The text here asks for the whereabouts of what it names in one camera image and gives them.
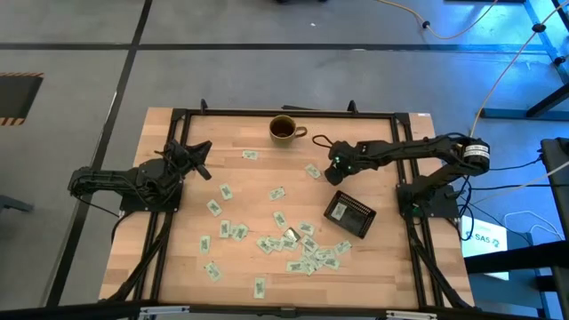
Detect green speckled ceramic mug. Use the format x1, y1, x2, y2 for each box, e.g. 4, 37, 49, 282
268, 114, 309, 145

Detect black plastic slotted basket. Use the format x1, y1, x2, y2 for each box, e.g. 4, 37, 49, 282
323, 189, 378, 240

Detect thin black cable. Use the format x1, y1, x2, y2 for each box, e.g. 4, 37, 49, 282
457, 182, 569, 192

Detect beige floor cable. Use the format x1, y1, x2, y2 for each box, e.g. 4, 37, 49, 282
469, 0, 569, 137
376, 0, 501, 40

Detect blue metal stand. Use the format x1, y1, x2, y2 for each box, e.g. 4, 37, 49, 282
478, 0, 569, 122

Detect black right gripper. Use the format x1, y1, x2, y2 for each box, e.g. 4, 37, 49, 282
327, 140, 373, 173

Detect grey chair foot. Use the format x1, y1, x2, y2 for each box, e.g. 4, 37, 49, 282
0, 194, 35, 215

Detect black overhead rig bar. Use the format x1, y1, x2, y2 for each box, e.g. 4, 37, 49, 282
0, 300, 569, 320

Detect white printed sign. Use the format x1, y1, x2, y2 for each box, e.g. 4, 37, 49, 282
461, 215, 510, 282

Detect white cable loop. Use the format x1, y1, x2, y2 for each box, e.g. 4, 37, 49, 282
503, 210, 565, 242

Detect black side table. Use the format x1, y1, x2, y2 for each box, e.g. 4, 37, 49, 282
540, 137, 569, 320

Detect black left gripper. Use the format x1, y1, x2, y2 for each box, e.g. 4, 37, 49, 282
167, 140, 213, 177

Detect hazard-striped black floor plate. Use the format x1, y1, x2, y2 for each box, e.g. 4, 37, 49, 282
0, 72, 44, 127

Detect white straight cable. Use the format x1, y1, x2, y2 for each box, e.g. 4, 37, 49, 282
470, 159, 569, 206

